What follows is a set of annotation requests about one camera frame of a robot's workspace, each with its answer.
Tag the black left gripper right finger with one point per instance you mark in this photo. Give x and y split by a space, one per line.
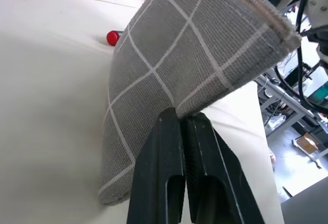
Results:
217 188

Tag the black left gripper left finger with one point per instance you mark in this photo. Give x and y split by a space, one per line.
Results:
159 183

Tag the grey checked pouch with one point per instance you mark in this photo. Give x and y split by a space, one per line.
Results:
179 55

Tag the orange cardboard box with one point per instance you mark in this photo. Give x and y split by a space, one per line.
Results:
306 144

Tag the grey metal workbench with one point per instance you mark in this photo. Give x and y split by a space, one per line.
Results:
284 103

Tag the red button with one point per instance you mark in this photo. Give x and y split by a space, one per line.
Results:
112 37

